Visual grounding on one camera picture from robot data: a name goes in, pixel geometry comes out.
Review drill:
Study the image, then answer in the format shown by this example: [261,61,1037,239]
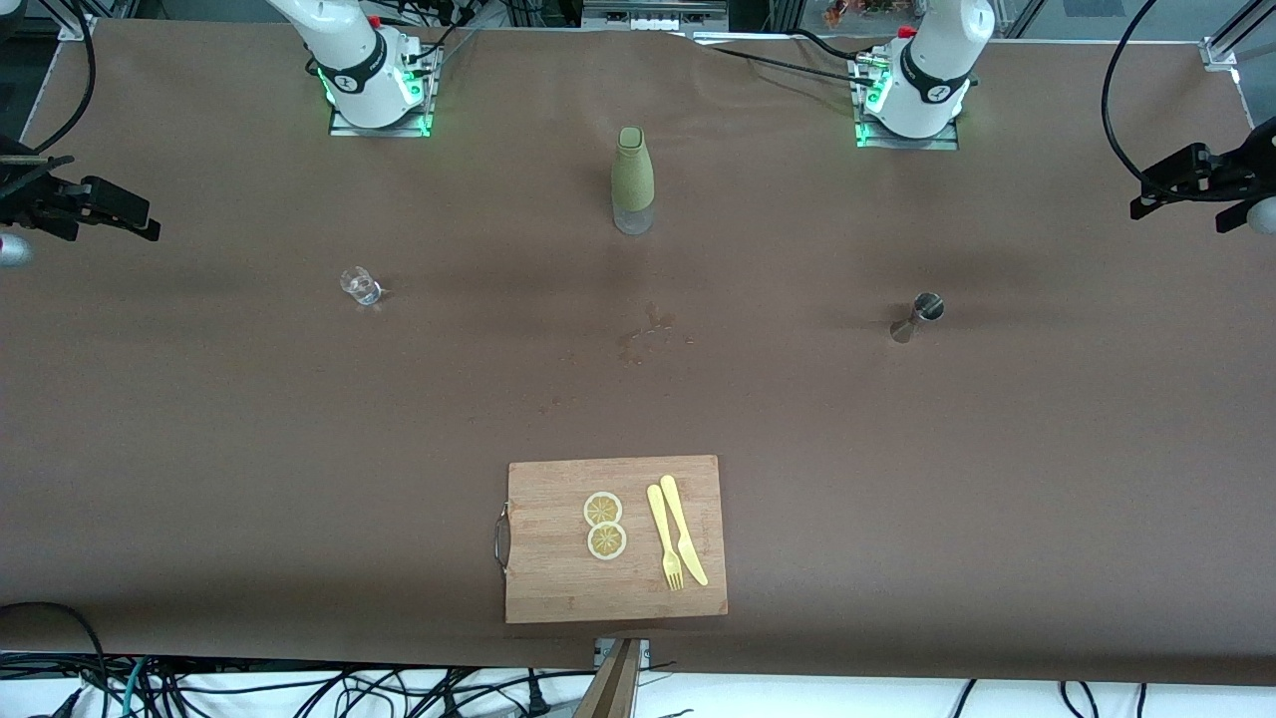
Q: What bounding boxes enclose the orange background items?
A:
[822,0,923,27]

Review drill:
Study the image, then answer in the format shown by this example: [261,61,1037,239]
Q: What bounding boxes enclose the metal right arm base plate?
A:
[327,45,442,139]

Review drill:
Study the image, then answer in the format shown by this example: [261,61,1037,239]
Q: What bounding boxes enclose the black looped cable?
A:
[0,600,113,718]

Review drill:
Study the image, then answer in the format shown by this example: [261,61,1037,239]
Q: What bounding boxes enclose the yellow plastic knife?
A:
[659,475,710,587]

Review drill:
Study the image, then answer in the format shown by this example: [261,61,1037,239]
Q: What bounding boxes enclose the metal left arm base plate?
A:
[847,52,961,152]

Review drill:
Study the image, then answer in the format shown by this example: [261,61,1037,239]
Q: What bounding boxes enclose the teal cable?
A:
[122,656,153,718]

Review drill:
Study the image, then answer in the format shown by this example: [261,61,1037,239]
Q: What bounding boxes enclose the black table cable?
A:
[698,42,880,89]
[793,28,880,67]

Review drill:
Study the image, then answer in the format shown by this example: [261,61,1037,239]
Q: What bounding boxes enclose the green sleeved glass bottle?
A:
[611,126,656,236]

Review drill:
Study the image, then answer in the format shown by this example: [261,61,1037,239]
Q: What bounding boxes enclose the white power strip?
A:
[582,0,731,32]

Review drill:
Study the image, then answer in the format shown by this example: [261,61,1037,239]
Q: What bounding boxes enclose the brown table cover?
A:
[0,18,1276,687]

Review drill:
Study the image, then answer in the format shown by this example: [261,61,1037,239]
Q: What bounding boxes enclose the steel jigger measuring cup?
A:
[890,292,946,345]

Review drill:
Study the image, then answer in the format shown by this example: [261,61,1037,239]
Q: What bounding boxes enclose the clear glass cup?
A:
[339,265,383,307]

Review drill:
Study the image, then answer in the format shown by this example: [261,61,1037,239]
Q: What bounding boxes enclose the yellow plastic fork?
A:
[647,484,686,592]

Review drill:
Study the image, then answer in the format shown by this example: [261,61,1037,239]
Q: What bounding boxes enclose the wooden cutting board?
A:
[493,455,729,625]

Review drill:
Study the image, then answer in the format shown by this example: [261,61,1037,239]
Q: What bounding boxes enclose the wooden post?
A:
[573,638,644,718]

